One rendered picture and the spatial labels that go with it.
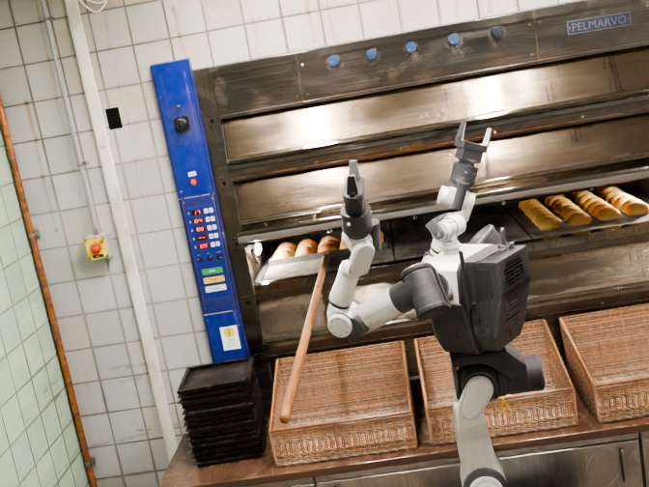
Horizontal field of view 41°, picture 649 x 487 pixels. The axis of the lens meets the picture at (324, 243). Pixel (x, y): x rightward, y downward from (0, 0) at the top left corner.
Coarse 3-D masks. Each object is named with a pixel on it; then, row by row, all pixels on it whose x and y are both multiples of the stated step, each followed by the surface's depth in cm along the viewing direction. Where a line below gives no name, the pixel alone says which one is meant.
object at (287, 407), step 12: (324, 264) 373; (312, 300) 322; (312, 312) 307; (312, 324) 296; (300, 348) 271; (300, 360) 261; (300, 372) 254; (288, 384) 244; (288, 396) 234; (288, 408) 227; (288, 420) 223
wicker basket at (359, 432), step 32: (352, 352) 370; (320, 384) 371; (352, 384) 369; (384, 384) 368; (320, 416) 370; (352, 416) 365; (384, 416) 326; (288, 448) 346; (320, 448) 331; (352, 448) 330; (384, 448) 329
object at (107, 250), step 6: (102, 234) 364; (108, 234) 365; (84, 240) 362; (90, 240) 362; (96, 240) 362; (108, 240) 364; (90, 246) 362; (102, 246) 362; (108, 246) 363; (90, 252) 363; (102, 252) 363; (108, 252) 363; (114, 252) 369; (90, 258) 363; (96, 258) 363; (102, 258) 364
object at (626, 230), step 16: (624, 224) 361; (640, 224) 356; (528, 240) 364; (544, 240) 359; (560, 240) 359; (576, 240) 358; (592, 240) 358; (336, 272) 367; (368, 272) 366; (384, 272) 366; (256, 288) 370; (272, 288) 370; (288, 288) 369
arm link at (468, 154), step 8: (456, 144) 297; (464, 144) 295; (472, 144) 296; (480, 144) 302; (456, 152) 299; (464, 152) 296; (472, 152) 297; (480, 152) 298; (464, 160) 297; (472, 160) 298; (480, 160) 299; (456, 168) 298; (464, 168) 296; (472, 168) 297; (464, 176) 297; (472, 176) 297
